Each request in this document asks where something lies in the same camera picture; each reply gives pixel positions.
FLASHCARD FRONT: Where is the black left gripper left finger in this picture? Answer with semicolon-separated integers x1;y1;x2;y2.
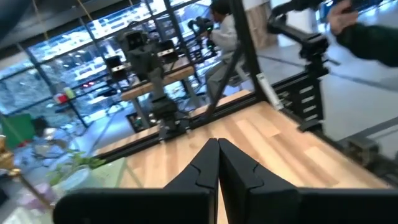
163;138;220;191

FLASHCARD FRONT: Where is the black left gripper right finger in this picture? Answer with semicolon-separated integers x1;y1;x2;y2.
219;138;303;192

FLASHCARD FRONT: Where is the person's forearm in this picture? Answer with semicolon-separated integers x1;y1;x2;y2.
335;23;398;68

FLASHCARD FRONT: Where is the person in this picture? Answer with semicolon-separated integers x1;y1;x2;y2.
203;0;249;103

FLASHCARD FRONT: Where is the green potted plant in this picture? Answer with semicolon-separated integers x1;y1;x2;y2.
48;149;106;200

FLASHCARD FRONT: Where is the green board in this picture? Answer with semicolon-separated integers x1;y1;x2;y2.
0;113;35;149

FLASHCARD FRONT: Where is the person's hand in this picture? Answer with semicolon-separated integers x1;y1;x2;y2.
326;0;358;35

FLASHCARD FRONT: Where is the black metal table frame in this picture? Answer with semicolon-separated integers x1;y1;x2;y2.
95;0;398;187

